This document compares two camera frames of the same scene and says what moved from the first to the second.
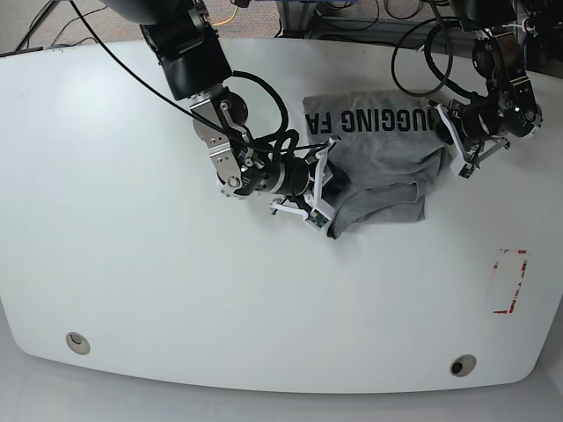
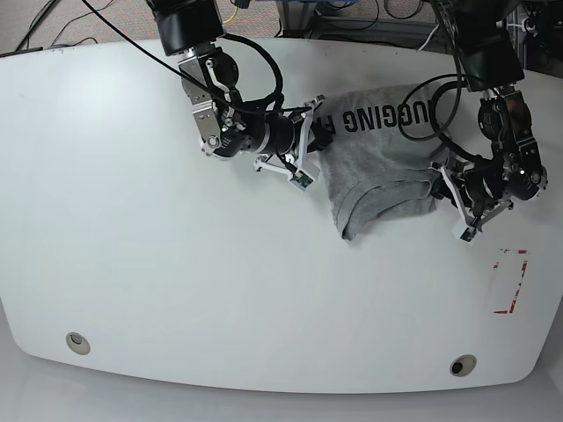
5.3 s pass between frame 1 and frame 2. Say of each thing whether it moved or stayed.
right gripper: moved
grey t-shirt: stayed
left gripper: moved
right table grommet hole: stayed
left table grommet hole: stayed
